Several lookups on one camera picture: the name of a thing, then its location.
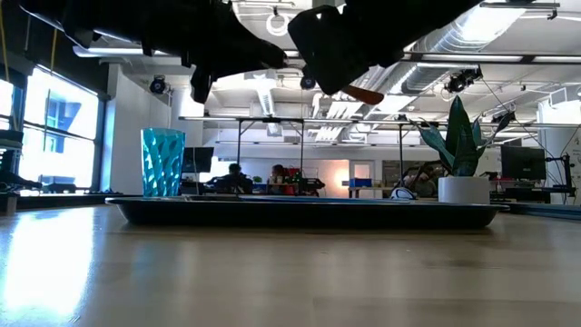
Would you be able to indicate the dark blue flat board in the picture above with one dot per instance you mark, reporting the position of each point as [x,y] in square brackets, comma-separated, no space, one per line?
[544,211]

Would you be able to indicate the black round spotlight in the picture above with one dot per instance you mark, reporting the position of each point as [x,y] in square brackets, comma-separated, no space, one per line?
[308,82]
[157,85]

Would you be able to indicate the black overhead camera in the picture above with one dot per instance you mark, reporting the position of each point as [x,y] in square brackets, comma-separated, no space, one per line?
[463,80]

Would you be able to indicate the white rounded object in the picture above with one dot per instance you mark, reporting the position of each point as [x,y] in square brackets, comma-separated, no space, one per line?
[403,194]

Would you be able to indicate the blue storage bin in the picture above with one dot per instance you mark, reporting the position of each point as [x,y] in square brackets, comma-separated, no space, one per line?
[361,182]

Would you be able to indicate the black desktop monitor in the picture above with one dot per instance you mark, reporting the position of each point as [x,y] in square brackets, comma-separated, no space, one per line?
[198,160]

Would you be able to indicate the teal faceted cup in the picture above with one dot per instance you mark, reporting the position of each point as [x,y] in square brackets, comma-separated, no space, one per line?
[162,163]

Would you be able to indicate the black overhead frame rig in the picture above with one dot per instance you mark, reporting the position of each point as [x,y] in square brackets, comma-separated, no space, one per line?
[272,120]

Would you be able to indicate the large window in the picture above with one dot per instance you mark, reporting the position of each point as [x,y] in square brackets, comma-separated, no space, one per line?
[59,136]

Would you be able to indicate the black computer monitor on arm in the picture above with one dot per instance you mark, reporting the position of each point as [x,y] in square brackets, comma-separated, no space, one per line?
[523,163]

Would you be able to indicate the person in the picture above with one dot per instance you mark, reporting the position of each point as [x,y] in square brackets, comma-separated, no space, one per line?
[278,179]
[424,184]
[233,181]

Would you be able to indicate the silver ventilation duct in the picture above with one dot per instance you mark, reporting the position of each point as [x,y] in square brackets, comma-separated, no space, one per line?
[431,43]

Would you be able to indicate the black equipment stack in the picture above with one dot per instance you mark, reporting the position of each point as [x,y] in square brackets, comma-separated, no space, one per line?
[11,179]

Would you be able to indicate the orange utensil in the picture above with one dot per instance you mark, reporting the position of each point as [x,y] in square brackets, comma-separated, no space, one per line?
[365,95]

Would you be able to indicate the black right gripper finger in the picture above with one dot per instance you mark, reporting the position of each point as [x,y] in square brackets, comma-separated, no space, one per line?
[331,50]

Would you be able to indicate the dark rectangular serving tray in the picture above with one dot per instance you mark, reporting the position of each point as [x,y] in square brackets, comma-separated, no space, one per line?
[308,215]

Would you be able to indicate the artificial green leafy plant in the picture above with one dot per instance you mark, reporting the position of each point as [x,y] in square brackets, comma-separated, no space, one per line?
[458,145]

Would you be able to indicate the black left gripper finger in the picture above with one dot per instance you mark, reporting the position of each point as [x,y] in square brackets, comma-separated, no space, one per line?
[249,54]

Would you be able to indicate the blue round plate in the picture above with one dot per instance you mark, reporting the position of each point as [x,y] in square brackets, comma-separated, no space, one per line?
[318,199]

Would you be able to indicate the white cylindrical plant pot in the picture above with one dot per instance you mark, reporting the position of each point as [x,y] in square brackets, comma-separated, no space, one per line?
[463,191]

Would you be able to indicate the long ceiling light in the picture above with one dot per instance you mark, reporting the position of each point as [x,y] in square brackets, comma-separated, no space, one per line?
[118,51]

